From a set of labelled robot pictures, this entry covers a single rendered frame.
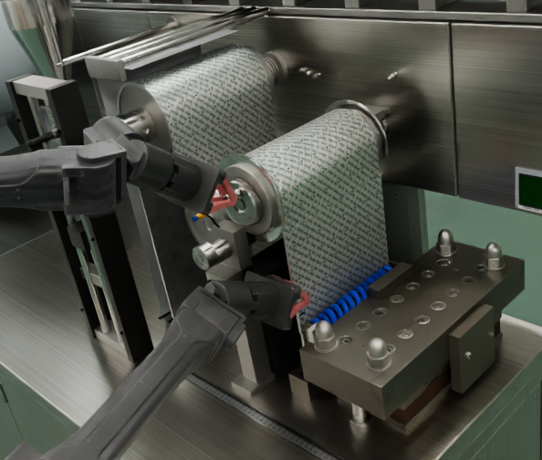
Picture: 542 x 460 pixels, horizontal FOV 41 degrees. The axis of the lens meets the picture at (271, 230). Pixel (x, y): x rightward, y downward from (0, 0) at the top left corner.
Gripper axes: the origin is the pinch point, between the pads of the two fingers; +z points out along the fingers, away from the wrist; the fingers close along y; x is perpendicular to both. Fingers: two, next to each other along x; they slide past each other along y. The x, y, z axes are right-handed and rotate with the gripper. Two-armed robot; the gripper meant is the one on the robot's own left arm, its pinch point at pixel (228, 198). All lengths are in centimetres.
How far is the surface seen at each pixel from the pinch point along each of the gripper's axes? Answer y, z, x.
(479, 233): -69, 243, 26
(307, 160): 4.5, 8.6, 9.9
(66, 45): -68, 8, 17
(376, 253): 8.1, 31.8, 0.4
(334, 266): 7.7, 21.6, -4.0
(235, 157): -2.0, 0.3, 6.1
